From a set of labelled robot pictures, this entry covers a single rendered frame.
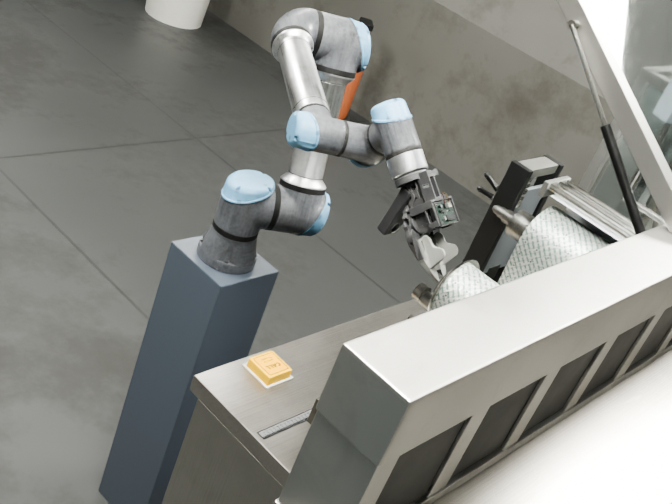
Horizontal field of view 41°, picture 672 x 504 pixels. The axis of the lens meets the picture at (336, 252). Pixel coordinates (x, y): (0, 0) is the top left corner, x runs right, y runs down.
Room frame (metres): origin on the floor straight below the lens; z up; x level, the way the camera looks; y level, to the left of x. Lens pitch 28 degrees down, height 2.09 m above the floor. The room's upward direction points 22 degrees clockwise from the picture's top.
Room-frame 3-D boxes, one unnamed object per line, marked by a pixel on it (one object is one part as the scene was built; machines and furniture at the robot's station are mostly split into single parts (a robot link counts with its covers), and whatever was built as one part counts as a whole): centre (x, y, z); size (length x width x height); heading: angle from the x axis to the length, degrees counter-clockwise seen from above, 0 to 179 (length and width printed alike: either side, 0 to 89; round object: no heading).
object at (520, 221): (1.80, -0.36, 1.34); 0.06 x 0.06 x 0.06; 57
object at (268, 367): (1.57, 0.04, 0.91); 0.07 x 0.07 x 0.02; 57
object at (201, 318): (1.95, 0.25, 0.45); 0.20 x 0.20 x 0.90; 57
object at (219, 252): (1.95, 0.25, 0.95); 0.15 x 0.15 x 0.10
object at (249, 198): (1.95, 0.25, 1.07); 0.13 x 0.12 x 0.14; 117
